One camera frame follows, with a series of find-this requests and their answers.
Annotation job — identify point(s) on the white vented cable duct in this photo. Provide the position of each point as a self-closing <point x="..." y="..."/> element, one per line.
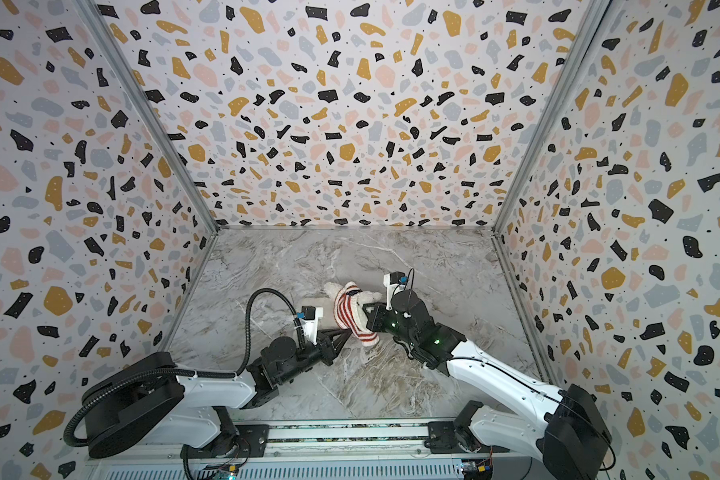
<point x="380" y="469"/>

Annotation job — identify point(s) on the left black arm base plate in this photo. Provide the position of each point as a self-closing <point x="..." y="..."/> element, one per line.
<point x="244" y="441"/>

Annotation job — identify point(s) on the aluminium corner post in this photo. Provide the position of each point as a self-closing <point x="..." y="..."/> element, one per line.
<point x="90" y="15"/>
<point x="594" y="15"/>

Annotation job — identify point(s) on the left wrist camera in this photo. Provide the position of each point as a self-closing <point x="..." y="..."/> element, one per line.
<point x="307" y="324"/>

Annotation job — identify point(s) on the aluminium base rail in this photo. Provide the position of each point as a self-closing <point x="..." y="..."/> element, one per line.
<point x="332" y="440"/>

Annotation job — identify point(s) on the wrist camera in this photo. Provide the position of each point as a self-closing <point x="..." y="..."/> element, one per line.
<point x="394" y="282"/>
<point x="307" y="324"/>

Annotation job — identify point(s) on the right aluminium corner post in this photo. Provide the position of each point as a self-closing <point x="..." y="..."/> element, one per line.
<point x="594" y="15"/>

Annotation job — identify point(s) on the left aluminium corner post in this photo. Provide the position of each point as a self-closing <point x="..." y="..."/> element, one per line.
<point x="90" y="15"/>

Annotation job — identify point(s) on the white plush teddy bear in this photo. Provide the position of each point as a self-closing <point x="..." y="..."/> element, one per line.
<point x="325" y="300"/>

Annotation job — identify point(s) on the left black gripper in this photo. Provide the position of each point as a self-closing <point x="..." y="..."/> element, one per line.
<point x="328" y="347"/>

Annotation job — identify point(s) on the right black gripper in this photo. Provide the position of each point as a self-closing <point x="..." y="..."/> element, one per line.
<point x="383" y="317"/>

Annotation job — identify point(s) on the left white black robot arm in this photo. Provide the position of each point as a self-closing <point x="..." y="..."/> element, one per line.
<point x="154" y="401"/>

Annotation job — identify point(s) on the red white striped knit sweater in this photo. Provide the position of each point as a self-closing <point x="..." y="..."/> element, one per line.
<point x="348" y="312"/>

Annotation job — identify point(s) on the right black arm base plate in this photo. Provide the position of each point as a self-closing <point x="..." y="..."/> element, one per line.
<point x="448" y="437"/>

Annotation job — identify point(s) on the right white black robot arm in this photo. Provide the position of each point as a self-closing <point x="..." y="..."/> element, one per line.
<point x="561" y="428"/>

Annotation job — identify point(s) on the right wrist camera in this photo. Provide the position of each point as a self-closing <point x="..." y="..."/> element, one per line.
<point x="394" y="282"/>

